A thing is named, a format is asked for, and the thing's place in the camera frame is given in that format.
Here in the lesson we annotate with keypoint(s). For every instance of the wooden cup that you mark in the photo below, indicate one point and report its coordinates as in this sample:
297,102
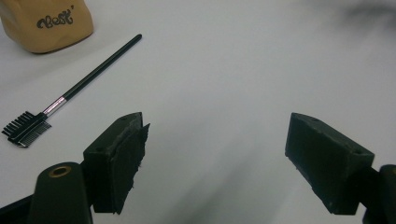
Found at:
46,34

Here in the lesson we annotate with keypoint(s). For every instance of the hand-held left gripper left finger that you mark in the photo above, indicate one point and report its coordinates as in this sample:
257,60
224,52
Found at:
115,161

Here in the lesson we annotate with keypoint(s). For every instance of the black eyebrow comb brush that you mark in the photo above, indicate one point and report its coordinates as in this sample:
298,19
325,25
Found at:
93,74

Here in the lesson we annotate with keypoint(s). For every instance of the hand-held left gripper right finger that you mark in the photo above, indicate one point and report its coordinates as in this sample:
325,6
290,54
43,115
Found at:
327,161

